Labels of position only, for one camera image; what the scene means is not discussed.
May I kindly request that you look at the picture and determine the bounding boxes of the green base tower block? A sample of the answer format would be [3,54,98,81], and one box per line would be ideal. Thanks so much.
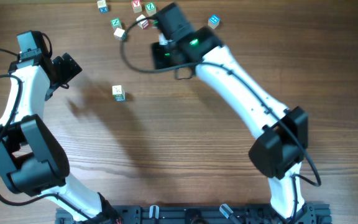
[112,85,126,101]

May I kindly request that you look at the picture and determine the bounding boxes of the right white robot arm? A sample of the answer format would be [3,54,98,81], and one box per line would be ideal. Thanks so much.
[153,3,322,223]

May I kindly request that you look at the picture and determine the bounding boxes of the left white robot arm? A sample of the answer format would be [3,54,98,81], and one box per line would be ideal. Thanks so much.
[0,30,123,223]

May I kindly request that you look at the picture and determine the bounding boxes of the red-sided wooden block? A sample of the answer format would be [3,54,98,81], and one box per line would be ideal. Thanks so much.
[136,14,149,29]

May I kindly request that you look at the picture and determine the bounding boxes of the blue far right block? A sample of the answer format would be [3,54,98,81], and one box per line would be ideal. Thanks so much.
[208,15,221,29]

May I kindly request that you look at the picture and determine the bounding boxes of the green Z wooden block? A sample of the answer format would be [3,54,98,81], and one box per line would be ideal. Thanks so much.
[145,2,157,16]

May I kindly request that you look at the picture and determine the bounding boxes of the plain green-sided wooden block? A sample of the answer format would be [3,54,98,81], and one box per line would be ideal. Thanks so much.
[114,27,127,41]

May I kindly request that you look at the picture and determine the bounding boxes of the red V wooden block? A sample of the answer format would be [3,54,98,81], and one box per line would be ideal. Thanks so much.
[131,0,142,13]

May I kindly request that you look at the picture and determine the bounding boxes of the green N wooden block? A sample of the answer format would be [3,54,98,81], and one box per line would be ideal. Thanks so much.
[111,17,122,30]

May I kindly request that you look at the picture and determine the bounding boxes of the blue X wooden block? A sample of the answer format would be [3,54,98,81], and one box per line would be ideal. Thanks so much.
[97,0,109,14]

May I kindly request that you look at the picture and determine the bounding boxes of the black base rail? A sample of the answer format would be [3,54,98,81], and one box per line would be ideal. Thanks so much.
[55,203,333,224]

